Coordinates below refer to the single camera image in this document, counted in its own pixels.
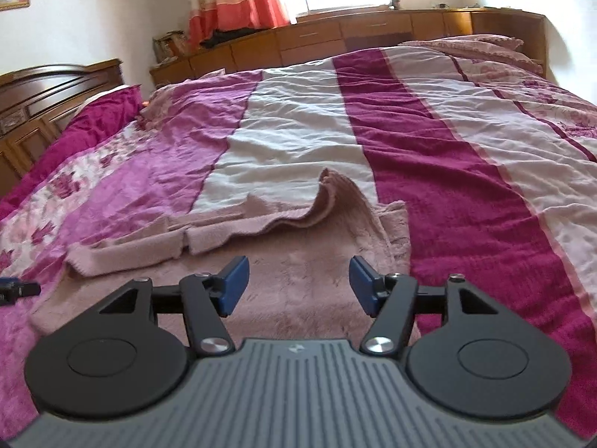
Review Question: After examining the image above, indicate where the wooden headboard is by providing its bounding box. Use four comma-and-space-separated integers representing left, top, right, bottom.
0, 58, 125, 197

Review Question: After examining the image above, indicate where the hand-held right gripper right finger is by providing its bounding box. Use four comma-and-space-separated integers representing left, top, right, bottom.
349, 255, 503, 356

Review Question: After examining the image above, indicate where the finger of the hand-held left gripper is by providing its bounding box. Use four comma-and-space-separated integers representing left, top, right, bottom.
0, 277, 41, 307

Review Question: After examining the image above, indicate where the crimson velvet blanket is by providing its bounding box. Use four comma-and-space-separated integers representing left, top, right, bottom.
0, 85, 143, 221

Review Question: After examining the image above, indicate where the pink knit sweater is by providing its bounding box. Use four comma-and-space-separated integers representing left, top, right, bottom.
29, 168, 412, 339

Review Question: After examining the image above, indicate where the pink ruffled pillow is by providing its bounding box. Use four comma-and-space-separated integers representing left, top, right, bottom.
397, 34, 546, 76

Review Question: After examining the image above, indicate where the long wooden cabinet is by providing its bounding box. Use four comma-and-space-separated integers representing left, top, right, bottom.
149, 8, 547, 85

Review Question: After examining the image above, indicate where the orange and cream curtain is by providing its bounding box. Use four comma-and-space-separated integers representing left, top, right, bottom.
187, 0, 292, 50

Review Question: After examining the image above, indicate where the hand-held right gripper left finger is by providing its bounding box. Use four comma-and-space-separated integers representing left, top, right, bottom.
97, 256, 251, 356

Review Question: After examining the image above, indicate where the dark cloth on cabinet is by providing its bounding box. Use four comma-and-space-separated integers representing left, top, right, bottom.
200, 27, 258, 50

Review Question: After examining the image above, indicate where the pink striped bedspread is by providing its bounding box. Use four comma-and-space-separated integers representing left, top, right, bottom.
0, 47, 597, 448

